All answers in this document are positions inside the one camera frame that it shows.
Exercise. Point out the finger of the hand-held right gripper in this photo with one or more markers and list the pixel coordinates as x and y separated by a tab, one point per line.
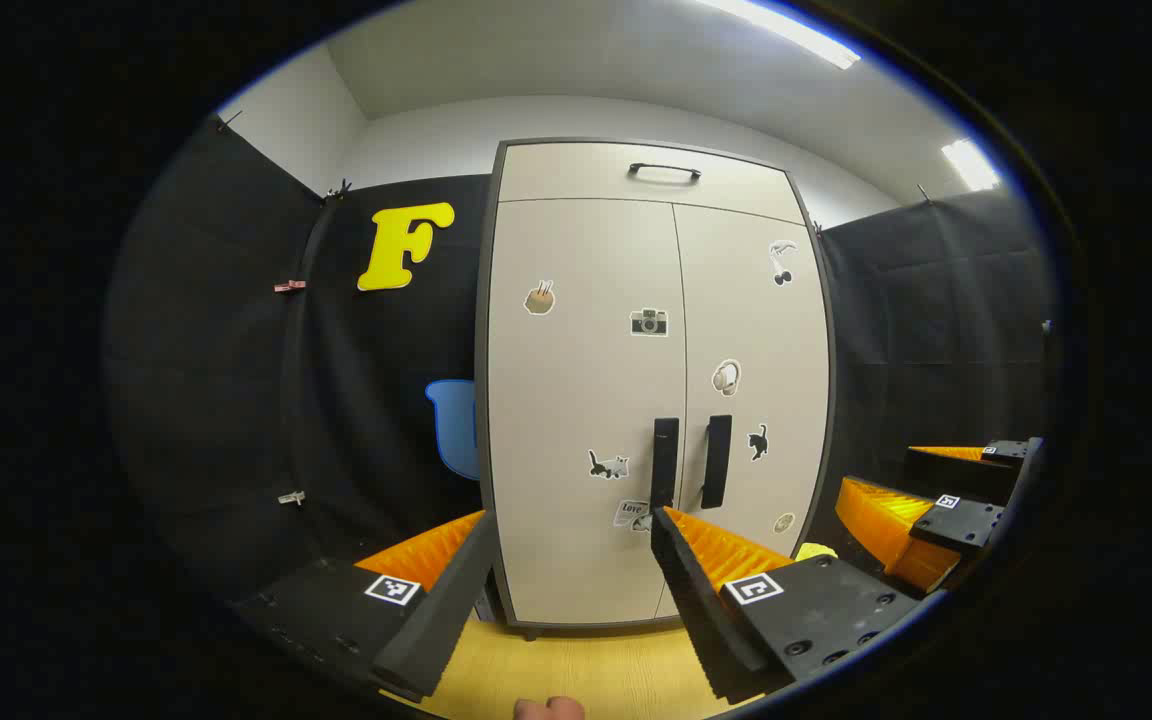
956	475
961	525

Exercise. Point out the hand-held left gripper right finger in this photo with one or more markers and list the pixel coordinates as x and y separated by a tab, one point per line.
696	610

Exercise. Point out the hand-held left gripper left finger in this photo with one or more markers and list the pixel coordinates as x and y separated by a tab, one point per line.
446	620

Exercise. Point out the beige cabinet door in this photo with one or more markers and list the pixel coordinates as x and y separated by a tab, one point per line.
736	300
576	380

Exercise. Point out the beige double-door shoe cabinet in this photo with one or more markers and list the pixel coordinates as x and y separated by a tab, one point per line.
482	330

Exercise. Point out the beige cabinet drawer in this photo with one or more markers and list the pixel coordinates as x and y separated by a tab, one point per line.
576	175

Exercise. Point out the white clothes clip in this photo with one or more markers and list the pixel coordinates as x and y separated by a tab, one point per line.
291	497

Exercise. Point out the black backdrop cloth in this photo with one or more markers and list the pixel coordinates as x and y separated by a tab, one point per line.
236	400

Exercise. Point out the short ceiling light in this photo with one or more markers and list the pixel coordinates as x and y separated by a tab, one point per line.
971	165

